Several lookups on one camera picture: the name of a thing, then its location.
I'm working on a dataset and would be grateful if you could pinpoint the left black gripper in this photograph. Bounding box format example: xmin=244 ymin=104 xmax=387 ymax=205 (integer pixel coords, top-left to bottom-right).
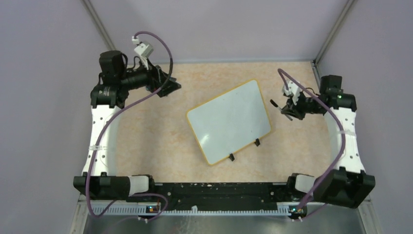
xmin=120 ymin=55 xmax=181 ymax=97

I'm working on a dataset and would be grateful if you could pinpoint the black white marker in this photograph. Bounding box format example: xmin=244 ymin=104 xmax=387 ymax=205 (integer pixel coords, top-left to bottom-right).
xmin=270 ymin=99 xmax=293 ymax=121

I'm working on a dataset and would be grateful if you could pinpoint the yellow framed whiteboard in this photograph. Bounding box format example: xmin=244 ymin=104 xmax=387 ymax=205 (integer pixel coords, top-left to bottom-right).
xmin=186 ymin=79 xmax=272 ymax=166

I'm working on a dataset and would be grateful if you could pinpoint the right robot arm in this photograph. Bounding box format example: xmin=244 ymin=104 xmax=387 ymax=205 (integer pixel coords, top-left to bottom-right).
xmin=281 ymin=75 xmax=375 ymax=209

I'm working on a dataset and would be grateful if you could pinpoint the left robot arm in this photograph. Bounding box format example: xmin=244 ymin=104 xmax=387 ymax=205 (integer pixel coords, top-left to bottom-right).
xmin=73 ymin=50 xmax=181 ymax=202

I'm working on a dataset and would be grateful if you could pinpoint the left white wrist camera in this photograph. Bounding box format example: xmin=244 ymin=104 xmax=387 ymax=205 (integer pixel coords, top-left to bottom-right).
xmin=131 ymin=37 xmax=154 ymax=62

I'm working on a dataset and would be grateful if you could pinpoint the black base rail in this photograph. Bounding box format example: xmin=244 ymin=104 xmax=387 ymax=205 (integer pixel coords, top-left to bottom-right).
xmin=127 ymin=182 xmax=304 ymax=212

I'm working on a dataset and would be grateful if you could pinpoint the white cable duct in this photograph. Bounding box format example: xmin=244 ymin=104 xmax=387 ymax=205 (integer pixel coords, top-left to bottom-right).
xmin=104 ymin=205 xmax=291 ymax=216

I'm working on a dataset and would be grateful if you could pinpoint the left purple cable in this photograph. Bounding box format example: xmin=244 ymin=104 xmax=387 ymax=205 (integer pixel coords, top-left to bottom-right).
xmin=86 ymin=31 xmax=174 ymax=223

